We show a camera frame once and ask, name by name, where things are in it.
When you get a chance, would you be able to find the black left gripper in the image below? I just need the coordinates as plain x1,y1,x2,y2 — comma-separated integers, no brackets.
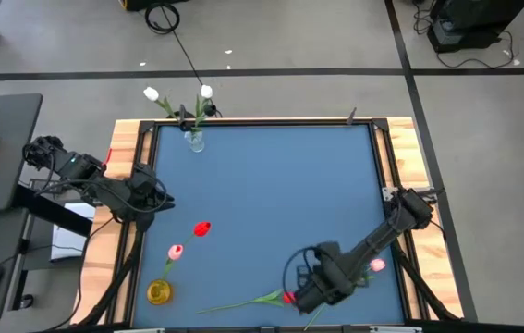
129,162,177,233

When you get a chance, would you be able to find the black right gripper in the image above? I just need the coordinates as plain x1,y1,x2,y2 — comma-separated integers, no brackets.
293,241,363,316

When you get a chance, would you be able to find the dark artificial tulip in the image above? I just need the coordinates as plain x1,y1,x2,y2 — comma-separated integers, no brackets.
162,243,185,283

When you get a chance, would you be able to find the pink tulip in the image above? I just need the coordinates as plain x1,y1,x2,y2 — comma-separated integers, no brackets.
303,257,387,332

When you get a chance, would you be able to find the white artificial tulip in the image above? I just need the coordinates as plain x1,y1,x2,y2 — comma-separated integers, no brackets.
192,84,214,138
142,86,193,135

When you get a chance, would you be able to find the clear glass vase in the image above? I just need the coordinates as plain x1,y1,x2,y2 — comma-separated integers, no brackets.
184,129,206,154

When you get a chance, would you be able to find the yellow glass vase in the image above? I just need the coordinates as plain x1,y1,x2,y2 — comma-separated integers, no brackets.
146,278,174,306

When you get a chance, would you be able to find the white paper sheet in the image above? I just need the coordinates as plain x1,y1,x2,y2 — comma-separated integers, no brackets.
50,202,97,263

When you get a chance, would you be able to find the blue table mat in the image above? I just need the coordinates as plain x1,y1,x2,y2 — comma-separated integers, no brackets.
132,123,406,327

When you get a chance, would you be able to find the dark grey desk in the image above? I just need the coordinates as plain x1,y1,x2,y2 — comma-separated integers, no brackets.
0,92,44,215

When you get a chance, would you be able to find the black floor equipment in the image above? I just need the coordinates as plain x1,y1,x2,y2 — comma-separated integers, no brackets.
426,0,524,54

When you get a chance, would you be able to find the silver mounting bracket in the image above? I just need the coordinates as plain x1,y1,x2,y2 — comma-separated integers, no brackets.
381,186,429,203

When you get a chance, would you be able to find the black coiled cable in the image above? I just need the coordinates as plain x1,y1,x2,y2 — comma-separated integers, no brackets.
143,1,219,117

